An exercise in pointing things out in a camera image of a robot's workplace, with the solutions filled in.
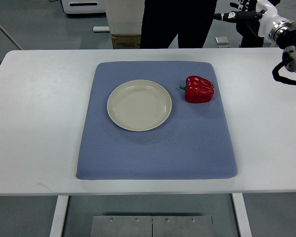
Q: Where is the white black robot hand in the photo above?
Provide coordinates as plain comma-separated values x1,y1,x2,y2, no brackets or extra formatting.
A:
213,0,293,43

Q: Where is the red bell pepper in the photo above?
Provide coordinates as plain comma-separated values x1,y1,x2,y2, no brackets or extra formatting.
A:
180,75,215,103

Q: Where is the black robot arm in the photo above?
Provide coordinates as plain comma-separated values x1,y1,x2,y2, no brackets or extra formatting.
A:
272,22,296,85

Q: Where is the small grey floor plate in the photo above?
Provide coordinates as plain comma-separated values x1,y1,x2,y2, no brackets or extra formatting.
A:
215,37,229,45

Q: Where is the beige round plate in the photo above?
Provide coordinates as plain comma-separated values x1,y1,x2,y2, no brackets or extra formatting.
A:
107,79,172,132

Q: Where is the person in black trousers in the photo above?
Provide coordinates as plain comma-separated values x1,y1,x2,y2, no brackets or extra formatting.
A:
140,0,217,49

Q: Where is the white cabinet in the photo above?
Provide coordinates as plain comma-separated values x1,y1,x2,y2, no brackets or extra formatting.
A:
104,0,145,35

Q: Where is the cardboard box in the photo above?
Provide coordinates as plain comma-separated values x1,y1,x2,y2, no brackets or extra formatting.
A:
111,35,141,49

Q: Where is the blue padded mat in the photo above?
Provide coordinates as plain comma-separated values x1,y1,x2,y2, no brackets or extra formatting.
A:
76,61,238,180

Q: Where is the white metal floor bar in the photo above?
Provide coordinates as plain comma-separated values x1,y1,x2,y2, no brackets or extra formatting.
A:
92,26,110,33

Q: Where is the white appliance with slot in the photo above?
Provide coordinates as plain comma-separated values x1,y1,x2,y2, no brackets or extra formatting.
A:
61,0,106,14

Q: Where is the right white table leg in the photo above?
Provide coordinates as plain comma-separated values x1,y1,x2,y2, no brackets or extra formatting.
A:
231,193,252,237

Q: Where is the white table leg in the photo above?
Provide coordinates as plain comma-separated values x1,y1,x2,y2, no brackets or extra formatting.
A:
49,196,69,237
231,193,252,237

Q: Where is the left white table leg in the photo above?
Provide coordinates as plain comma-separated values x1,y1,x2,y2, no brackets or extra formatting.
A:
49,196,69,237

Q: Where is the metal base plate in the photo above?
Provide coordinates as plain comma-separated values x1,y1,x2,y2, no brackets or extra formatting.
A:
91,215,215,237

